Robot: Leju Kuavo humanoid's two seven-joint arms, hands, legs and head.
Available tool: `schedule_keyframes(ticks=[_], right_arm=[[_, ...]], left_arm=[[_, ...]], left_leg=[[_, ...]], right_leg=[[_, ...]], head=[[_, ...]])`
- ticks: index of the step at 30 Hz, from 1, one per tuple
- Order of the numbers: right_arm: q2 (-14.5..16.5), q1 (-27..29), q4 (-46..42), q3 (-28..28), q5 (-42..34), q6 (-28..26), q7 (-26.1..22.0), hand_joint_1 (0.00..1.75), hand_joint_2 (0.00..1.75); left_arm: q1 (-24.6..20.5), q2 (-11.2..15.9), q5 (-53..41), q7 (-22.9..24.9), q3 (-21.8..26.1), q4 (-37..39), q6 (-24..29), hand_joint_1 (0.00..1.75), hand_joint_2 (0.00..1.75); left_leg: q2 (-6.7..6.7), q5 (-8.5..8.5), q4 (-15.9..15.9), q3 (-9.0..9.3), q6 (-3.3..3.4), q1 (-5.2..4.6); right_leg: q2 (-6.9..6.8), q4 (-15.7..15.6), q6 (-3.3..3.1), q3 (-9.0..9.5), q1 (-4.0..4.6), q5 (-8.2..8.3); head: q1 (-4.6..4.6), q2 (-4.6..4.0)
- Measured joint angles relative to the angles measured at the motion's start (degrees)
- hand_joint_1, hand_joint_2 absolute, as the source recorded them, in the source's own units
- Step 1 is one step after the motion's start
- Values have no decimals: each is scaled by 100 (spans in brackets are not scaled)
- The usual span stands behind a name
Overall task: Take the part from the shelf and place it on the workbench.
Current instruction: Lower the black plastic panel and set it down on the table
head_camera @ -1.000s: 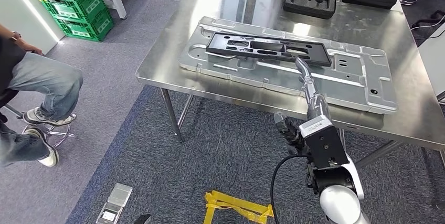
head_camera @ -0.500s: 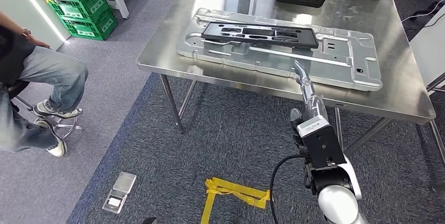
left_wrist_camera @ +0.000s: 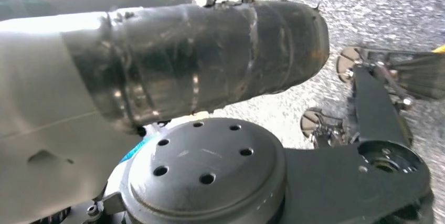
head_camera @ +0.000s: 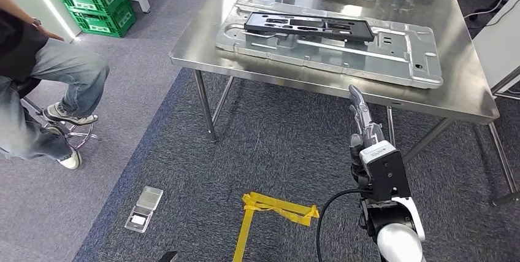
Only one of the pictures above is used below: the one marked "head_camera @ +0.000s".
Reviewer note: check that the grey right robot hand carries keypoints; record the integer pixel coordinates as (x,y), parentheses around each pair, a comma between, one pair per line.
(361,118)

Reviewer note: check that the person's hand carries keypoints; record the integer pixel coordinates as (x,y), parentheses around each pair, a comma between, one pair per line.
(48,34)

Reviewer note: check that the black plastic frame panel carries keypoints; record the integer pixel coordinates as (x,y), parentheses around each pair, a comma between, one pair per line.
(357,32)

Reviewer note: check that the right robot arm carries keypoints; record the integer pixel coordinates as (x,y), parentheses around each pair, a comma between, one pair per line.
(396,240)

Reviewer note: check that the stainless steel workbench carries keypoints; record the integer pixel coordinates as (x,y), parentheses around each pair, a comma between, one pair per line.
(459,89)

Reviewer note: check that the person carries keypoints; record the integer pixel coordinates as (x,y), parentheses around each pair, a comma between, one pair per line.
(73,65)

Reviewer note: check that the stamped silver metal plate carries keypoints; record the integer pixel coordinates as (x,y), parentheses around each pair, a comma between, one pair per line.
(365,61)

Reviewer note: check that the chrome stool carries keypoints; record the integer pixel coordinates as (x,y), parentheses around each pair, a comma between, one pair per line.
(79,132)

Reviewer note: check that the crumpled yellow floor tape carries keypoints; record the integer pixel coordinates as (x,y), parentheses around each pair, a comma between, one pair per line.
(280,207)

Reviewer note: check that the grey table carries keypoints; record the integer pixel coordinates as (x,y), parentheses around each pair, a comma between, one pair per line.
(499,44)

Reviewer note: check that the dark robot body tip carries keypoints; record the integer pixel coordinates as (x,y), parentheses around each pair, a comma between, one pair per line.
(168,257)

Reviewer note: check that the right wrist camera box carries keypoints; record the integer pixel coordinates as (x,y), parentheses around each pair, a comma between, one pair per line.
(388,170)

